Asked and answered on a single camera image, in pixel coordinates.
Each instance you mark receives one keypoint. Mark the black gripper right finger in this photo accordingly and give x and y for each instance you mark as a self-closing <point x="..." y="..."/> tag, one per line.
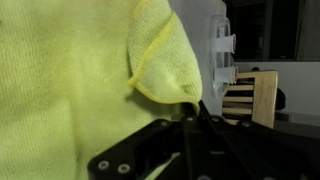
<point x="264" y="153"/>

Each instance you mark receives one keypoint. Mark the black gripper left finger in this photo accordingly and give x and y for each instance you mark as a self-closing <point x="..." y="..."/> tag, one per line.
<point x="141" y="153"/>

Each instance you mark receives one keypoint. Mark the yellow microfiber towel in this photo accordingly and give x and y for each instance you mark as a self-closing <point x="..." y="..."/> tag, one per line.
<point x="77" y="76"/>

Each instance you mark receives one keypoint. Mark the light wooden chair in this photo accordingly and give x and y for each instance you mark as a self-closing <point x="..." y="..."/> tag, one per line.
<point x="261" y="104"/>

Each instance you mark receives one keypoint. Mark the right small white cup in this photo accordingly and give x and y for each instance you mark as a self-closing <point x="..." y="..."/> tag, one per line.
<point x="227" y="75"/>

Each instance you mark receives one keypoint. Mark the small white cup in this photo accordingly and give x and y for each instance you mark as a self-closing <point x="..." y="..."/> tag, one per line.
<point x="226" y="44"/>
<point x="227" y="75"/>

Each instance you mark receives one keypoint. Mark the left small white cup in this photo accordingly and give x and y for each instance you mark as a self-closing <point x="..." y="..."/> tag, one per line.
<point x="226" y="44"/>

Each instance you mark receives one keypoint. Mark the clear plastic tray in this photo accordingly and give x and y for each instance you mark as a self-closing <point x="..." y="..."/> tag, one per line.
<point x="219" y="27"/>

